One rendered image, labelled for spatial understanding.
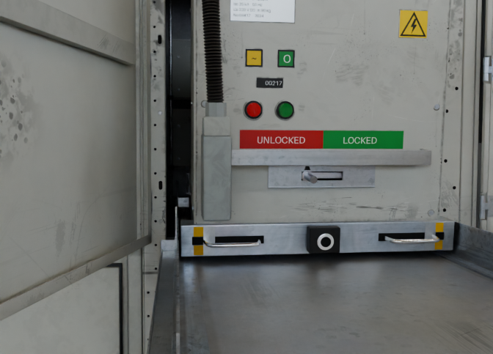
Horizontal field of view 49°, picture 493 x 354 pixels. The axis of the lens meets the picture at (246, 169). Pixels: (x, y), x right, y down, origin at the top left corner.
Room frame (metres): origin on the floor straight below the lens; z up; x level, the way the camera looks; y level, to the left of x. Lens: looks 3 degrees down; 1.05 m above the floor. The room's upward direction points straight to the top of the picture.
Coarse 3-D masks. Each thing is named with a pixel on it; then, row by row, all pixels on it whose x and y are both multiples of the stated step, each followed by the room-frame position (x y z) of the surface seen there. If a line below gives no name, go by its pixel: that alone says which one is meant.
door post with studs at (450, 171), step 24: (456, 0) 1.19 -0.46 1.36; (456, 24) 1.19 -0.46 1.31; (456, 48) 1.19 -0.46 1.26; (456, 72) 1.19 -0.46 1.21; (456, 96) 1.19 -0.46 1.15; (456, 120) 1.19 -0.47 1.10; (456, 144) 1.20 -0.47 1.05; (456, 168) 1.20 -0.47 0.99; (456, 192) 1.20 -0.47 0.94; (456, 216) 1.20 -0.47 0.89
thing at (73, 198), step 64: (0, 0) 0.65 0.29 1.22; (64, 0) 0.83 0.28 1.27; (128, 0) 1.07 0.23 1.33; (0, 64) 0.67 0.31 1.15; (64, 64) 0.83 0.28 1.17; (128, 64) 1.07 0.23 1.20; (0, 128) 0.67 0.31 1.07; (64, 128) 0.82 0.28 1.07; (128, 128) 1.07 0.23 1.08; (0, 192) 0.67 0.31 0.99; (64, 192) 0.82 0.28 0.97; (128, 192) 1.06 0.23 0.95; (0, 256) 0.67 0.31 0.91; (64, 256) 0.82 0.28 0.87; (0, 320) 0.62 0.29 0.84
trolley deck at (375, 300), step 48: (240, 288) 0.83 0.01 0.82; (288, 288) 0.83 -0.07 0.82; (336, 288) 0.83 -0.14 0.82; (384, 288) 0.83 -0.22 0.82; (432, 288) 0.83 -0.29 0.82; (480, 288) 0.83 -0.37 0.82; (240, 336) 0.62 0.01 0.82; (288, 336) 0.62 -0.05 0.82; (336, 336) 0.62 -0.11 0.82; (384, 336) 0.62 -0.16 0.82; (432, 336) 0.62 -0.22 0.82; (480, 336) 0.62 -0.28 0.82
